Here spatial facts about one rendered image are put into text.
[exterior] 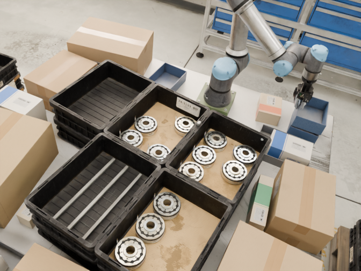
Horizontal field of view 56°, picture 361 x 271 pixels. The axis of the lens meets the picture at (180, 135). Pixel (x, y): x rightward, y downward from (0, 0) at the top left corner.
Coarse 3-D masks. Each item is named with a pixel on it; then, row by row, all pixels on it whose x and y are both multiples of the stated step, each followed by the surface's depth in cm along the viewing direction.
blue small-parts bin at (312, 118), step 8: (312, 96) 180; (312, 104) 183; (320, 104) 181; (328, 104) 177; (296, 112) 173; (304, 112) 180; (312, 112) 181; (320, 112) 182; (296, 120) 170; (304, 120) 168; (312, 120) 167; (320, 120) 177; (304, 128) 171; (312, 128) 169; (320, 128) 167
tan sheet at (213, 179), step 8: (200, 144) 151; (232, 144) 153; (240, 144) 153; (216, 152) 149; (224, 152) 149; (232, 152) 150; (256, 152) 151; (216, 160) 146; (224, 160) 146; (232, 160) 146; (208, 168) 142; (216, 168) 143; (248, 168) 144; (208, 176) 139; (216, 176) 140; (208, 184) 136; (216, 184) 137; (224, 184) 137; (232, 184) 138; (240, 184) 138; (224, 192) 135; (232, 192) 135
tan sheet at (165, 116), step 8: (160, 104) 166; (152, 112) 161; (160, 112) 162; (168, 112) 162; (176, 112) 163; (160, 120) 158; (168, 120) 159; (160, 128) 155; (168, 128) 155; (152, 136) 151; (160, 136) 151; (168, 136) 152; (176, 136) 153; (144, 144) 147; (152, 144) 148; (168, 144) 149; (176, 144) 149
